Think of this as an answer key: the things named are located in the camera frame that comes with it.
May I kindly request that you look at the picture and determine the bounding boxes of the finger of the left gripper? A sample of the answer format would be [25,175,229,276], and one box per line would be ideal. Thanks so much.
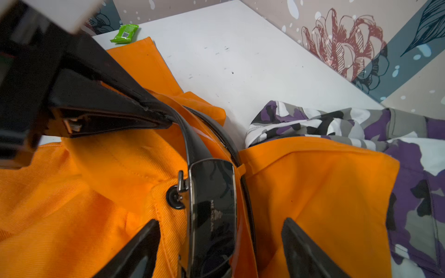
[1,1,159,167]
[43,69,173,139]

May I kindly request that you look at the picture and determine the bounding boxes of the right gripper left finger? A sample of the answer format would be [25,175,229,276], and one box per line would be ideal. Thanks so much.
[94,220,161,278]

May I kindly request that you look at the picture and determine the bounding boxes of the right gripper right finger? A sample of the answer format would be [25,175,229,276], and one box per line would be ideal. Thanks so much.
[281,218,348,278]

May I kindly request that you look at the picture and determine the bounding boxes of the orange trousers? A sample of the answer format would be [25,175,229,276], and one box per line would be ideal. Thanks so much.
[1,38,399,278]

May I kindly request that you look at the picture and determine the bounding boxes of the black leather belt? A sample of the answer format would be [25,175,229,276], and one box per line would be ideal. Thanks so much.
[155,95,258,278]

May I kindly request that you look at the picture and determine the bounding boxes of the purple camouflage trousers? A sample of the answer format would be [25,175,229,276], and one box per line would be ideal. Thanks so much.
[245,101,445,278]

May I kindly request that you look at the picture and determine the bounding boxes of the small green packet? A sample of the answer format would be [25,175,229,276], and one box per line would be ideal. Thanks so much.
[110,24,139,44]

